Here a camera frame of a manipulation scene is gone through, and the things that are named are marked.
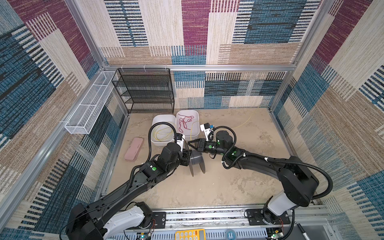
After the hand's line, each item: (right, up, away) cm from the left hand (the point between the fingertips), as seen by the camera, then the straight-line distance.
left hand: (189, 149), depth 76 cm
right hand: (-1, +2, 0) cm, 2 cm away
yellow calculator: (+2, -38, -7) cm, 38 cm away
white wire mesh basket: (-65, +15, +15) cm, 68 cm away
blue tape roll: (+21, -38, -6) cm, 43 cm away
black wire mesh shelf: (-31, +38, +33) cm, 59 cm away
